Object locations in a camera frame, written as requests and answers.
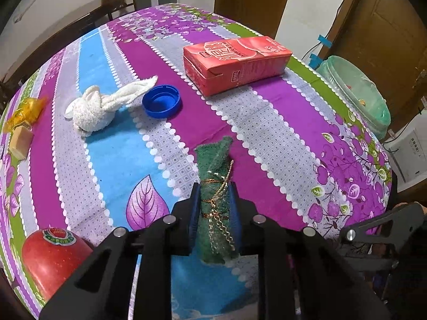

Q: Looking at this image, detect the red drink carton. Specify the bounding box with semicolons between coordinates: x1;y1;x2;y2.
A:
183;35;293;97

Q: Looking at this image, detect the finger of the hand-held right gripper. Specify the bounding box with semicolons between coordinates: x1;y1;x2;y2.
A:
337;203;426;269

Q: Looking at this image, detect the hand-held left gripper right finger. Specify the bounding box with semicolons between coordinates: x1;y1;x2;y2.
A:
227;182;391;320

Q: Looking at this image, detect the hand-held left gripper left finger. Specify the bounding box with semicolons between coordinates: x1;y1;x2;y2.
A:
39;183;202;320

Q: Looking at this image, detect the bin with green bag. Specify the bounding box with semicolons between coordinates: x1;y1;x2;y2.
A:
315;55;392;141

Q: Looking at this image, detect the blue bottle cap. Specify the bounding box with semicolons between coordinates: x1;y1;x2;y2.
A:
142;85;181;119

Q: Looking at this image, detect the white appliance box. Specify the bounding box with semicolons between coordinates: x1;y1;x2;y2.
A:
387;113;427;184

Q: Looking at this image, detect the green cloth roll gold thread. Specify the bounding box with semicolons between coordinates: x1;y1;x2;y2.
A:
194;135;239;265

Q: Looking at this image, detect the yellow plastic wrapper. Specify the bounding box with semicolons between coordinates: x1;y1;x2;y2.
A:
3;97;47;131

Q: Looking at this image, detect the brown cube block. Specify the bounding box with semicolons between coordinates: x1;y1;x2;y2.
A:
9;126;34;159

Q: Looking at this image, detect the wooden door with blue tape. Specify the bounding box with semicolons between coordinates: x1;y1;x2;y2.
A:
320;0;427;134

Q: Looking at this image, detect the white rolled towel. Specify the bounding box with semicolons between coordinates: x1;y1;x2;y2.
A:
64;75;158;137

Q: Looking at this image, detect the brown wooden door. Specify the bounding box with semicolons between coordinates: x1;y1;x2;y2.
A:
213;0;296;41

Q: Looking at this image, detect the red apple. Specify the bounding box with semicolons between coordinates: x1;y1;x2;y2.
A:
22;227;94;302

